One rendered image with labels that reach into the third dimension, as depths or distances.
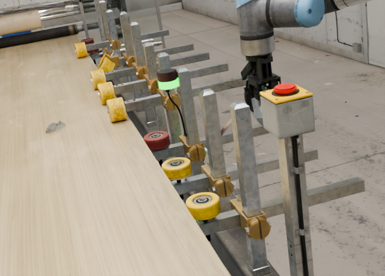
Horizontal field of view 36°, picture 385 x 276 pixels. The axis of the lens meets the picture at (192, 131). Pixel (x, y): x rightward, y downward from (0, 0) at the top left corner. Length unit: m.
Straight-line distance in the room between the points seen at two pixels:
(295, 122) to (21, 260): 0.66
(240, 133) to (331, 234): 1.73
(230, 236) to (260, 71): 0.45
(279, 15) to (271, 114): 0.54
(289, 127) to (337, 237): 1.96
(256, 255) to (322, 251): 1.42
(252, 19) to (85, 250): 0.71
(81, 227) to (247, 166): 0.40
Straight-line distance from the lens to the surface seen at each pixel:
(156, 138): 1.80
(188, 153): 1.80
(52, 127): 2.10
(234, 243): 1.59
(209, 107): 1.52
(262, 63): 1.58
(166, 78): 1.72
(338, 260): 2.77
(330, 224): 3.04
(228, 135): 1.88
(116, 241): 1.29
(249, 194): 1.35
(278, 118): 0.99
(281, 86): 1.02
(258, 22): 1.54
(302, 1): 1.48
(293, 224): 1.10
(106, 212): 1.42
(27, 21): 3.98
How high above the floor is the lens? 1.52
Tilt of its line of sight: 20 degrees down
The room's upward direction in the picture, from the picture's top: 9 degrees counter-clockwise
